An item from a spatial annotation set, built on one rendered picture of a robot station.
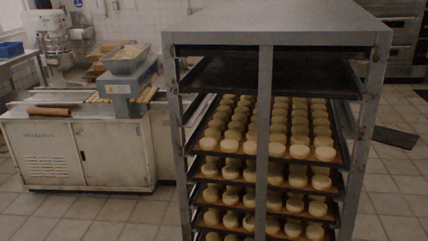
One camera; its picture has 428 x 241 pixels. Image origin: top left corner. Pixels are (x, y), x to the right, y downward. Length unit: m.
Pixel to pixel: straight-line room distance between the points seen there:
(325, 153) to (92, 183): 2.65
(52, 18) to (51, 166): 3.14
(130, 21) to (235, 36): 6.47
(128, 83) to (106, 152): 0.71
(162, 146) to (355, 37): 2.47
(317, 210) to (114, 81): 2.02
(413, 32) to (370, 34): 5.39
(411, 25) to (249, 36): 5.43
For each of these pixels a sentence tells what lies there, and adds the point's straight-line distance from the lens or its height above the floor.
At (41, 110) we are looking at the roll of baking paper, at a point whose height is 0.89.
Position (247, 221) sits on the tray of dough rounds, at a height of 1.24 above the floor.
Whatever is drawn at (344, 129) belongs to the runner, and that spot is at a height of 1.58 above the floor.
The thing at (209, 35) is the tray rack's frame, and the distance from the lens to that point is 0.73.
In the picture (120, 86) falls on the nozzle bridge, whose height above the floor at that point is 1.12.
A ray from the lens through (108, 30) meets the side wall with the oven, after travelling 7.37.
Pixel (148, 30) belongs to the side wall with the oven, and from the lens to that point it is 7.04.
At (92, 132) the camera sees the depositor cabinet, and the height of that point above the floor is 0.70.
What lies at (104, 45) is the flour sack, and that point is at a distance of 6.57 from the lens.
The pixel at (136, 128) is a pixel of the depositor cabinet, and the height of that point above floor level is 0.75.
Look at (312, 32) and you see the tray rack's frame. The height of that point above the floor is 1.82.
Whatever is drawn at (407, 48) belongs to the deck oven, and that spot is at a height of 0.62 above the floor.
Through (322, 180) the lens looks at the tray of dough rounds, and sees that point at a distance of 0.92.
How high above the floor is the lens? 1.95
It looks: 26 degrees down
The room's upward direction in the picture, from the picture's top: 3 degrees counter-clockwise
